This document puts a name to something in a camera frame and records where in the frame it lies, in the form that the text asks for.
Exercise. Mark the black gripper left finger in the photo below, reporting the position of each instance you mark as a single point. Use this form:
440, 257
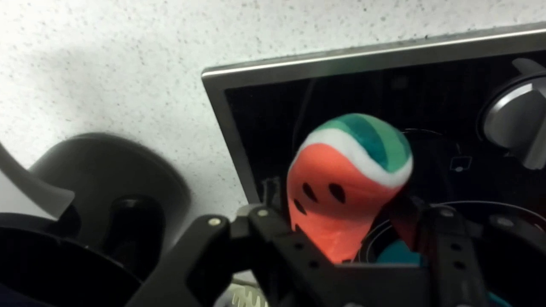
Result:
215, 257

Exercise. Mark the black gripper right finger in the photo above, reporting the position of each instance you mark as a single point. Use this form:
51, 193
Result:
479, 255

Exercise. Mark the watermelon slice plushie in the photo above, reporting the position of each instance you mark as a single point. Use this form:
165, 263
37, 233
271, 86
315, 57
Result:
341, 176

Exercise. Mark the black induction cooktop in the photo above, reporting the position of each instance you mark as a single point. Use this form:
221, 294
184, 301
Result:
469, 106

